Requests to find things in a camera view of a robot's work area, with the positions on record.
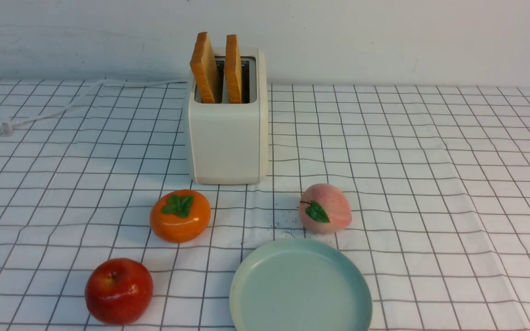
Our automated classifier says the toasted bread slice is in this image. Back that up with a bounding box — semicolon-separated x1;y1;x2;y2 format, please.
224;35;243;103
190;32;221;103

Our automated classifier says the white two-slot toaster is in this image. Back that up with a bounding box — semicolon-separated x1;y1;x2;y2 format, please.
183;47;271;185

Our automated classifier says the pink peach with leaf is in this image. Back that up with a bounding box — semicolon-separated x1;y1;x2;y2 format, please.
298;183;352;234

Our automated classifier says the orange persimmon with green leaf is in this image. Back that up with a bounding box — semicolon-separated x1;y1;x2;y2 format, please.
150;190;212;243

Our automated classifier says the light green round plate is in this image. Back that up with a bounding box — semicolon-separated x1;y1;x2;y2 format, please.
229;238;374;331

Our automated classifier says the white grid checkered tablecloth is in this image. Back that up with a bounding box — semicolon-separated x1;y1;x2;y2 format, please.
0;81;530;331

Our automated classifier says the red apple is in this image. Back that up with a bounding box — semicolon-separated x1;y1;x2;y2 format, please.
84;258;154;325

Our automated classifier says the white toaster power cord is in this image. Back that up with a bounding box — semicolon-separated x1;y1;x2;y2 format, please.
0;79;189;137

